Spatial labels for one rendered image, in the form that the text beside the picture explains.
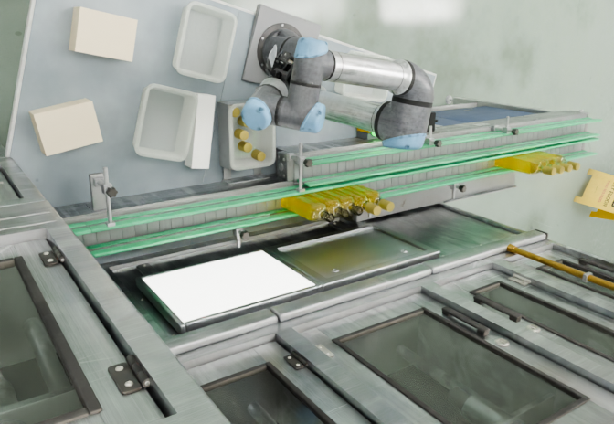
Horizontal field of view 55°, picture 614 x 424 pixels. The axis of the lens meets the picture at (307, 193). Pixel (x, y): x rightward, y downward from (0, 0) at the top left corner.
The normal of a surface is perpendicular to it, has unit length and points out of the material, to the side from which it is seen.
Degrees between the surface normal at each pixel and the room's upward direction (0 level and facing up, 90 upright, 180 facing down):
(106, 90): 0
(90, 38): 0
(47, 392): 90
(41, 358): 90
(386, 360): 90
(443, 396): 90
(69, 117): 0
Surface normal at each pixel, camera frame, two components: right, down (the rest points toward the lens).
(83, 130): 0.55, 0.24
